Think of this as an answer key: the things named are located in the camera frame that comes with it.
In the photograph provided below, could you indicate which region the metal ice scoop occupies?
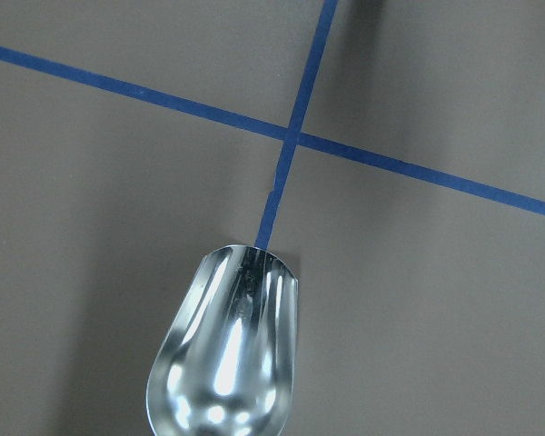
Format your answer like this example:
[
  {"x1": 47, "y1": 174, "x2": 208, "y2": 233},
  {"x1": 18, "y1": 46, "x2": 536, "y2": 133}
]
[{"x1": 145, "y1": 244, "x2": 298, "y2": 435}]

